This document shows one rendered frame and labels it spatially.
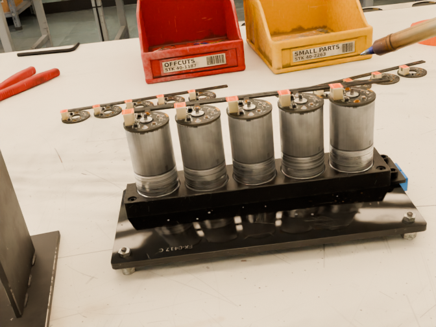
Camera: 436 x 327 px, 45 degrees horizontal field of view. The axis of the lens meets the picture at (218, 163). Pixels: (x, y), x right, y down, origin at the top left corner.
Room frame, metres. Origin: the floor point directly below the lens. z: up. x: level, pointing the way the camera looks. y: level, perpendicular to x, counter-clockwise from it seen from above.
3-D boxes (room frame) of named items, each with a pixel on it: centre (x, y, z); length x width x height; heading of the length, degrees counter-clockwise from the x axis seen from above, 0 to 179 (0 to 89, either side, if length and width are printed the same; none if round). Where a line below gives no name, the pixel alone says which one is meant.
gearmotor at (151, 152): (0.26, 0.04, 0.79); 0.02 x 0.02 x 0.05
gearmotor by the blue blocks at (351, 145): (0.26, -0.08, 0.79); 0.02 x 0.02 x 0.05
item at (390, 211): (0.25, -0.02, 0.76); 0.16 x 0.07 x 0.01; 90
